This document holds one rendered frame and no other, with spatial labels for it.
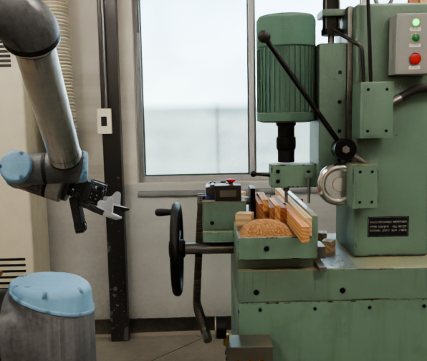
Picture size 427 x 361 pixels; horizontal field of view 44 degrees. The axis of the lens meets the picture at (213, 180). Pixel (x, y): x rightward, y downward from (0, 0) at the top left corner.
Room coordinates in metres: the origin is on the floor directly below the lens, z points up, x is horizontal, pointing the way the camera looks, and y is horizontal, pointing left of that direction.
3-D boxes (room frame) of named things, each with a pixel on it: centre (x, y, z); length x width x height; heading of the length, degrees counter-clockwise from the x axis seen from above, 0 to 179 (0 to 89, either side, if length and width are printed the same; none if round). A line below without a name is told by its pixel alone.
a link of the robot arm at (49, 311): (0.96, 0.32, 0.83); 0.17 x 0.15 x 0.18; 97
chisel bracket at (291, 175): (1.61, -0.24, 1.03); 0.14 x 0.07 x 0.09; 91
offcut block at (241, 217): (1.52, -0.09, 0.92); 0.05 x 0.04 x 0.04; 73
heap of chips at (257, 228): (1.40, -0.14, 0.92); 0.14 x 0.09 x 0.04; 91
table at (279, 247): (1.65, -0.12, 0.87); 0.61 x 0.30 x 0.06; 1
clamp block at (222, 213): (1.65, -0.03, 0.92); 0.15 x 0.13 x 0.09; 1
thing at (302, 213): (1.65, -0.24, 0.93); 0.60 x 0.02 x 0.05; 1
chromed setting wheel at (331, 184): (1.48, -0.35, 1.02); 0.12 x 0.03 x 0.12; 91
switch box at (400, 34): (1.47, -0.54, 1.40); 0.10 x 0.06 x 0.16; 91
